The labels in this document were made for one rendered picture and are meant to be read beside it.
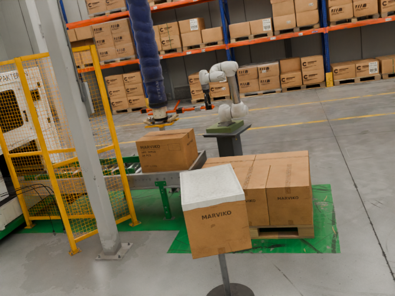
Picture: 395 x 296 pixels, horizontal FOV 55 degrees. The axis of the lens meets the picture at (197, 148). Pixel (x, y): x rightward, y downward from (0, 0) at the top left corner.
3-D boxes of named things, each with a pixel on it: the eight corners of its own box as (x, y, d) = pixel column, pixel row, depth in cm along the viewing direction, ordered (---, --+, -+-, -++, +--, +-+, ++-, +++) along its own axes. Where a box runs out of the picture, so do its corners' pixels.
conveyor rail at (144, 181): (23, 196, 498) (18, 182, 492) (25, 194, 502) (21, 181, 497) (191, 187, 429) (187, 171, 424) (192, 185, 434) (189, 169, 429)
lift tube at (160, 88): (146, 109, 440) (127, 15, 411) (153, 105, 460) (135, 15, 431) (164, 107, 434) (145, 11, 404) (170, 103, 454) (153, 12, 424)
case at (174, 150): (142, 172, 460) (134, 141, 449) (156, 161, 496) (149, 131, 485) (188, 170, 439) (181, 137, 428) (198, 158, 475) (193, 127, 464)
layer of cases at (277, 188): (191, 227, 393) (185, 192, 382) (213, 187, 484) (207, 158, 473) (313, 224, 358) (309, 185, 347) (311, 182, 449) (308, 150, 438)
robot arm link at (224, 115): (221, 119, 517) (218, 104, 511) (234, 118, 510) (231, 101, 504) (218, 123, 502) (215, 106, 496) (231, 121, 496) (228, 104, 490)
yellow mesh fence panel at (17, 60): (71, 256, 409) (10, 57, 350) (68, 252, 417) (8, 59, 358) (141, 222, 456) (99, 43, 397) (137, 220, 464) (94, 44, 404)
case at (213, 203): (188, 218, 309) (179, 172, 298) (237, 209, 310) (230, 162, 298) (192, 259, 251) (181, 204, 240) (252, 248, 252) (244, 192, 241)
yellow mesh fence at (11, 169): (24, 228, 499) (-31, 67, 440) (29, 224, 508) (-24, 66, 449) (102, 226, 465) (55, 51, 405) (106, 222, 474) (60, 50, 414)
